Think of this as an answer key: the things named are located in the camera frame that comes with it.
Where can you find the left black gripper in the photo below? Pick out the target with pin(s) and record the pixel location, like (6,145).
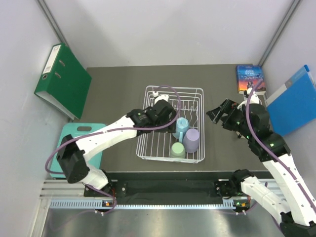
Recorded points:
(170,129)

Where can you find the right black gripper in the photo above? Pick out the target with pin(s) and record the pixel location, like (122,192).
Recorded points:
(229,107)

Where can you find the light blue mug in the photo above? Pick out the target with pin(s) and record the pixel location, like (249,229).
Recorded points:
(182,126)

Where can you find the purple cup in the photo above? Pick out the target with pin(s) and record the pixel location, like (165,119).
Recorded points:
(191,140)

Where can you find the cream ceramic mug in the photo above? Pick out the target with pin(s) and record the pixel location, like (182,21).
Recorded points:
(240,136)

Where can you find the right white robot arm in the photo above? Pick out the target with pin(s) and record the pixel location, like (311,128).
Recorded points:
(295,214)

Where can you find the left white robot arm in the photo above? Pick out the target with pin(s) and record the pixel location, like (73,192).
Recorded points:
(74,153)

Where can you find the green cup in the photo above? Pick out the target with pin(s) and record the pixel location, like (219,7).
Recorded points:
(177,150)

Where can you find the Jane Eyre paperback book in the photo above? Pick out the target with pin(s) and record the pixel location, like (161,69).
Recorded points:
(248,76)

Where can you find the blue plastic folder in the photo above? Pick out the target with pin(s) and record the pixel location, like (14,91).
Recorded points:
(293,105)

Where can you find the teal cutting board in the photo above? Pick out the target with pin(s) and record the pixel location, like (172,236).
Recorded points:
(78,129)

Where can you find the green lever arch binder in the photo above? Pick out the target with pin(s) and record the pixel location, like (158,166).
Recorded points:
(64,83)

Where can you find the white wire dish rack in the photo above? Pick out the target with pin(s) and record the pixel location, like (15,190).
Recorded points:
(158,145)

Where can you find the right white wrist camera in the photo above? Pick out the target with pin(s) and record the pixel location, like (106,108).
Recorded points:
(254,99)

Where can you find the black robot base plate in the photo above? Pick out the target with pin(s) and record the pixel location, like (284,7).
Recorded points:
(153,188)

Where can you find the grey slotted cable duct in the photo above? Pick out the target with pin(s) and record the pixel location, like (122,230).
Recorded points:
(103,204)

